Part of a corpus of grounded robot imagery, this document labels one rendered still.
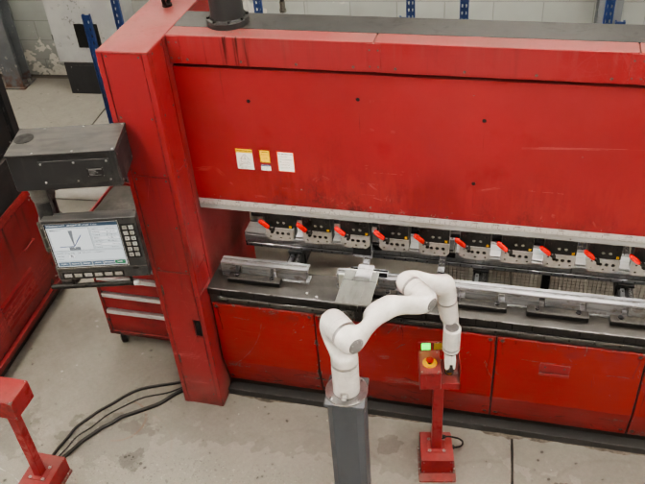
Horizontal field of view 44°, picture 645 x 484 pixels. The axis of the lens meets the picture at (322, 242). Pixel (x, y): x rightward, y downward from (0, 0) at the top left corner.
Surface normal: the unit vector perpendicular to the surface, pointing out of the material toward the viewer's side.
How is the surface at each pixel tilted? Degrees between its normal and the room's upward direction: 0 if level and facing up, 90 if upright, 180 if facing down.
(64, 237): 90
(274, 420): 0
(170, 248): 90
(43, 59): 90
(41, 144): 0
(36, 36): 90
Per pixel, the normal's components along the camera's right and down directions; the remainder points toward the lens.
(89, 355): -0.07, -0.79
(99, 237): 0.00, 0.62
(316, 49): -0.24, 0.61
